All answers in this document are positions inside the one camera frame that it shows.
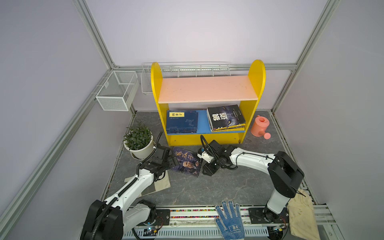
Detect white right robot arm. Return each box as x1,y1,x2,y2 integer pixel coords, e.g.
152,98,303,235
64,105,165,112
198,136,305,223

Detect dark blue book yellow label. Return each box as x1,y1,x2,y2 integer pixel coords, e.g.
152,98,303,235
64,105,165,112
166,111,199,135

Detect blue dotted knit glove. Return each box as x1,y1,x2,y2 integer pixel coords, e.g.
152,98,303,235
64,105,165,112
215,201,245,240

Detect green potted plant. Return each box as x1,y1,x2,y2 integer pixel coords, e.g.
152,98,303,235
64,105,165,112
124,125,153,151

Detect white plastic plant pot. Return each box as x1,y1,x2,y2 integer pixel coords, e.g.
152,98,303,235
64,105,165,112
124,136,155,160

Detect pink upper shelf board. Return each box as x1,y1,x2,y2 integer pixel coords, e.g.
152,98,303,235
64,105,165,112
159,76,259,104

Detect cream leather glove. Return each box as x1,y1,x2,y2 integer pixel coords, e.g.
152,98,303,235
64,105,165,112
288,190,321,240

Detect blue lower shelf board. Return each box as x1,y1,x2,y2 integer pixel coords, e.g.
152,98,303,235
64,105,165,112
166,108,246,136

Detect yellow bookshelf frame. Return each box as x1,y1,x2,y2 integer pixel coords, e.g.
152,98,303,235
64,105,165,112
151,60,266,146

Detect purple book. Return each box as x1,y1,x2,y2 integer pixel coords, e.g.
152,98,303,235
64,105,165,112
171,147,202,178

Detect beige grey work glove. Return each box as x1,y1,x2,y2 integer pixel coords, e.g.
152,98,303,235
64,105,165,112
138,171,171,198

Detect white wire basket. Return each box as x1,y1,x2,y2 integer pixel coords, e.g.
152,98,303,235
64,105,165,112
141,62,231,95

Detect aluminium frame post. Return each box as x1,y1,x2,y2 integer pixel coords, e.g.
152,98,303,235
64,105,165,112
73,0,115,70

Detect white mesh basket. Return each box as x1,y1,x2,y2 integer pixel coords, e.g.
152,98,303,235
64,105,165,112
96,71,140,112

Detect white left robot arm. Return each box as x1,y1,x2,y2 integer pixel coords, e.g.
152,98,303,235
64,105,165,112
80,144,178,240

